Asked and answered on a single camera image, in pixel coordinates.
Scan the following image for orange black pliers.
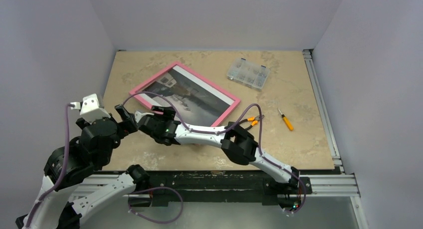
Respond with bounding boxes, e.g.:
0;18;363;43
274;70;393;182
239;115;264;131

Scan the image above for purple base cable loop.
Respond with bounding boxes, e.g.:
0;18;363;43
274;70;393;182
128;187;185;225

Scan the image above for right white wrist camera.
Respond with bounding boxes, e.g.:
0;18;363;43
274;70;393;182
134;110;154;123

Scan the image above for pink picture frame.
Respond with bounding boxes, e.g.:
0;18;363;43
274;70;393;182
129;61;241;128

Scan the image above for aluminium extrusion frame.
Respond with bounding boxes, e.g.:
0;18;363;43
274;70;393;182
302;49;369;229

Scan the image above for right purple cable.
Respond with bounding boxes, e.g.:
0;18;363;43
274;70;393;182
122;91;306;215

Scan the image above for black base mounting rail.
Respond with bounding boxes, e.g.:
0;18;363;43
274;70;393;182
129;170;313;211

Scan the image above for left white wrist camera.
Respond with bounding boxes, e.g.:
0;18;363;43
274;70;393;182
69;93;111;124

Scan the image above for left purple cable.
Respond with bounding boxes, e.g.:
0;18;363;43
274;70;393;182
24;103;75;228

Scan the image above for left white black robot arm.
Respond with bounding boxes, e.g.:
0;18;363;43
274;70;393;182
15;103;149;229

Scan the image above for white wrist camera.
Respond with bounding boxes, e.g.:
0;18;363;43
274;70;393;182
69;93;111;124
134;110;154;123

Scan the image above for clear plastic screw organizer box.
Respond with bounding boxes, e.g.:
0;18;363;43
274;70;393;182
226;58;271;91

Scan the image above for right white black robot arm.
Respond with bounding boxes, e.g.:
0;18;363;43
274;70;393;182
135;106;301;193

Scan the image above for yellow handled screwdriver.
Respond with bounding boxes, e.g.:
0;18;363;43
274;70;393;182
278;108;294;131

